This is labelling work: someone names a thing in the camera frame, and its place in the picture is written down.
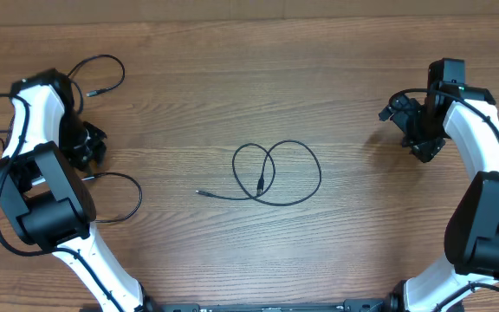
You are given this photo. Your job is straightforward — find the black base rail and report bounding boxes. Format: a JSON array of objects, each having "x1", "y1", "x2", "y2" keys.
[{"x1": 156, "y1": 297, "x2": 405, "y2": 312}]

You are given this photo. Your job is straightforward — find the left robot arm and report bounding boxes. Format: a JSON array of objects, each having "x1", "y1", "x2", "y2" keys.
[{"x1": 0, "y1": 68, "x2": 155, "y2": 311}]

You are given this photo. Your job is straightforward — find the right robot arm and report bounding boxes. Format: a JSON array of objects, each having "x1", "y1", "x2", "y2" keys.
[{"x1": 371, "y1": 58, "x2": 499, "y2": 311}]

